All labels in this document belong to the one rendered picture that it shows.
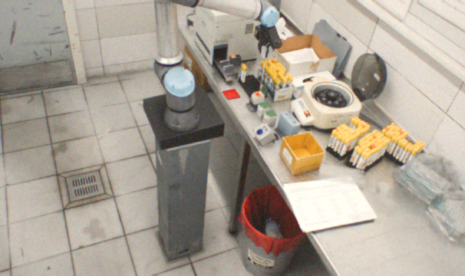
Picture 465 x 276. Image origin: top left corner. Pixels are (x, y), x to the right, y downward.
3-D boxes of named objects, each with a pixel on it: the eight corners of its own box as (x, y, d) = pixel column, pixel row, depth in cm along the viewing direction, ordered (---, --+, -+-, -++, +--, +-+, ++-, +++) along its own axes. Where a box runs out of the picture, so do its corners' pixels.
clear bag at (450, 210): (422, 200, 172) (436, 177, 163) (462, 200, 174) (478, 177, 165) (444, 244, 157) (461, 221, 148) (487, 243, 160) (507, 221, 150)
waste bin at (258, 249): (223, 238, 252) (230, 190, 222) (278, 221, 265) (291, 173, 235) (250, 297, 228) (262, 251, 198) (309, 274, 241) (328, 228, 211)
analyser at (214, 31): (193, 40, 247) (195, -10, 227) (237, 34, 257) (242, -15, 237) (213, 69, 227) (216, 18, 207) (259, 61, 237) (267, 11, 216)
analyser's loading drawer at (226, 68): (211, 59, 230) (212, 50, 227) (222, 57, 232) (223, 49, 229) (225, 80, 217) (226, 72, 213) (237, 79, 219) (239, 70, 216)
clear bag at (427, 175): (385, 175, 181) (400, 143, 168) (408, 158, 190) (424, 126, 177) (440, 215, 167) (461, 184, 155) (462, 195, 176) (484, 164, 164)
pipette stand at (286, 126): (273, 129, 195) (277, 113, 189) (285, 126, 198) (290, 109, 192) (286, 143, 189) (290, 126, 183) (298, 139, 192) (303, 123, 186)
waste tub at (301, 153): (278, 153, 184) (281, 136, 178) (305, 148, 189) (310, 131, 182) (291, 176, 175) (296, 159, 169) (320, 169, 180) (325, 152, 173)
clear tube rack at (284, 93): (255, 78, 224) (257, 67, 219) (272, 75, 228) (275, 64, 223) (273, 102, 211) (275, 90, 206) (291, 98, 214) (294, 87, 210)
